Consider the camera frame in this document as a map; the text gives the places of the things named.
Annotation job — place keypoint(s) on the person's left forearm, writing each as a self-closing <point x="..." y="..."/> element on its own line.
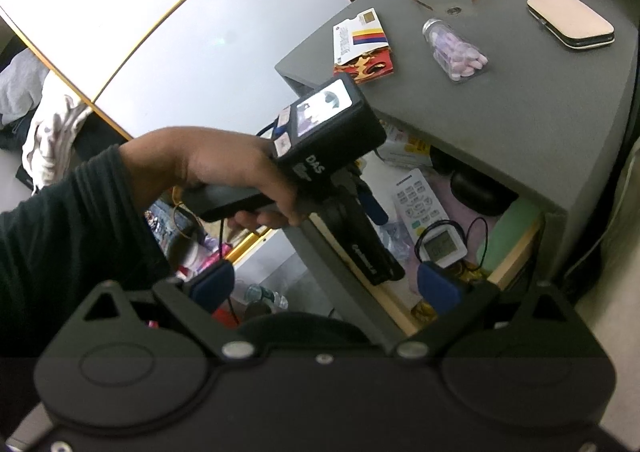
<point x="55" y="242"/>

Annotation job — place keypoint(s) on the white digital thermometer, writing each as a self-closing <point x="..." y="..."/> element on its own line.
<point x="440" y="247"/>

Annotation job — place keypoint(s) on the clear plastic water bottle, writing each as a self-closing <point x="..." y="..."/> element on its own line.
<point x="265" y="296"/>

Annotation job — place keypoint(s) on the pile of gold coins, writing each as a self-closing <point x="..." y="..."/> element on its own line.
<point x="470" y="274"/>

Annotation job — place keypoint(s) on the white yellow packet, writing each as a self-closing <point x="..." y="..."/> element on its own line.
<point x="407" y="146"/>

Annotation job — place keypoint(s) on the grey nightstand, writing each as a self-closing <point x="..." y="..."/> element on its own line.
<point x="500" y="111"/>

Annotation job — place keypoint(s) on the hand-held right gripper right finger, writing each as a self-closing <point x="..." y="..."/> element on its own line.
<point x="436" y="286"/>

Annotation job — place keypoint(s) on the white remote control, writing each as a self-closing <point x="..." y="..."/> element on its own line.
<point x="417" y="202"/>

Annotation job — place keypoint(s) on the black round case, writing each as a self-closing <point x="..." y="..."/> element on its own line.
<point x="480" y="192"/>

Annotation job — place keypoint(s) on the red patterned envelope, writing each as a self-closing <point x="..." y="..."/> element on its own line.
<point x="372" y="66"/>

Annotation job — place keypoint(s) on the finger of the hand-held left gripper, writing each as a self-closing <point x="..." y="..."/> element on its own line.
<point x="372" y="207"/>

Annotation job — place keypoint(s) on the gold hoop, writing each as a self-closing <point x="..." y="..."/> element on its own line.
<point x="180" y="227"/>

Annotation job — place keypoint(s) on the person's left hand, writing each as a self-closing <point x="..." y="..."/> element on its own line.
<point x="220" y="164"/>

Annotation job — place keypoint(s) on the white garment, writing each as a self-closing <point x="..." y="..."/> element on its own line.
<point x="50" y="131"/>

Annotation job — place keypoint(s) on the green cloth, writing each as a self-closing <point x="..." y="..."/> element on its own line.
<point x="510" y="237"/>

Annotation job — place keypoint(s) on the white striped card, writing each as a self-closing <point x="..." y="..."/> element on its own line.
<point x="350" y="39"/>

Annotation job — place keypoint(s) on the clear bottle of purple pills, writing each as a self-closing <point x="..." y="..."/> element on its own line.
<point x="457" y="54"/>

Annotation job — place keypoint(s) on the beige clasp case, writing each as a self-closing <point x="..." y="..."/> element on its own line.
<point x="570" y="20"/>

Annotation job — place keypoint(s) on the black stapler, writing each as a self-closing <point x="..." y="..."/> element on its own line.
<point x="367" y="252"/>

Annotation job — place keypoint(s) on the wooden drawer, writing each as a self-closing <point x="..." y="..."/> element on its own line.
<point x="515" y="257"/>

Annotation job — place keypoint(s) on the grey garment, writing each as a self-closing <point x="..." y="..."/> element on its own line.
<point x="20" y="81"/>

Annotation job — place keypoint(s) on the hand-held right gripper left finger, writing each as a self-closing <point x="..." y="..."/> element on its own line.
<point x="212" y="283"/>

